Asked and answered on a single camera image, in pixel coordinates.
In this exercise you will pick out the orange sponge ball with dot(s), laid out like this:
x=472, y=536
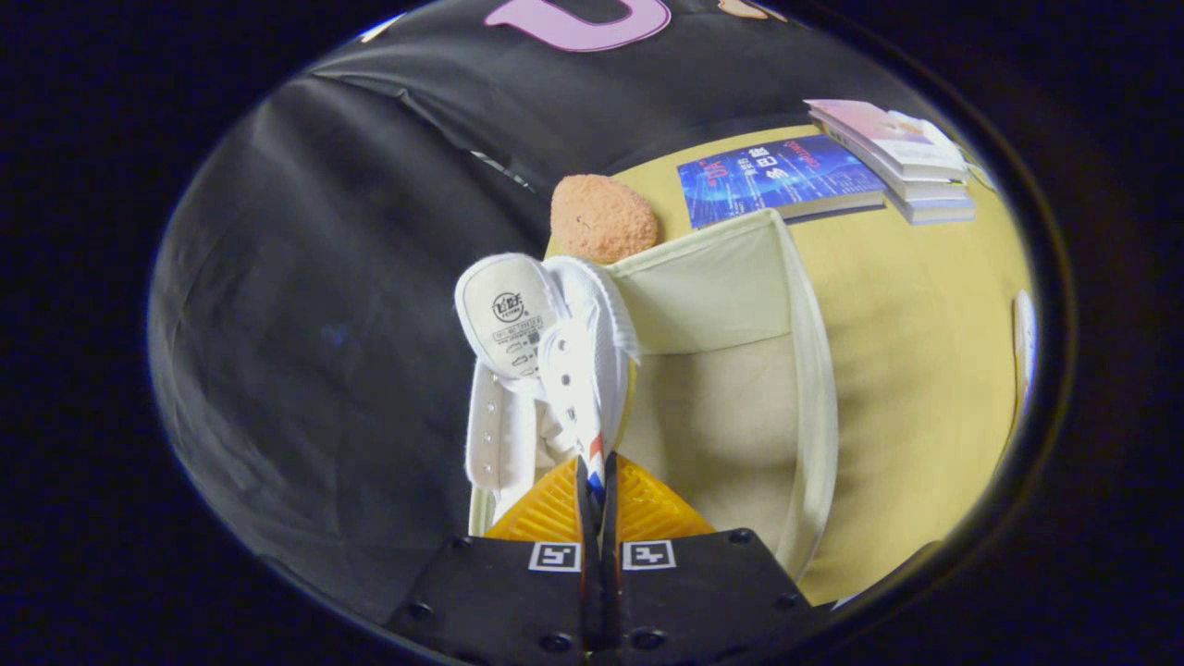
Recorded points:
x=601, y=217

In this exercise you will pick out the pink cover book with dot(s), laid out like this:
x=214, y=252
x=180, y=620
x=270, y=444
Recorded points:
x=865, y=122

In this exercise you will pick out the white cover book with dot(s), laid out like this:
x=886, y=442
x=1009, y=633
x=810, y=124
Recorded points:
x=925, y=190

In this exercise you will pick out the blue cover book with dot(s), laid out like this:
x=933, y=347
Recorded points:
x=772, y=176

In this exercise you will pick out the beige fabric storage box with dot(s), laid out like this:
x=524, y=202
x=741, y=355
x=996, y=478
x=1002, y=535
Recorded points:
x=731, y=416

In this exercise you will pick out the lavender cover book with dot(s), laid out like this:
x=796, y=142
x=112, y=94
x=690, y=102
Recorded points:
x=939, y=213

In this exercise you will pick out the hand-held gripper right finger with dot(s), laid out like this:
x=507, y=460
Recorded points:
x=703, y=601

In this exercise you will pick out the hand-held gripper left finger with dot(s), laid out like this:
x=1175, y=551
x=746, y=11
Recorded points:
x=499, y=601

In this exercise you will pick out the black backdrop cloth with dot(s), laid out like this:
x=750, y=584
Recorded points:
x=305, y=324

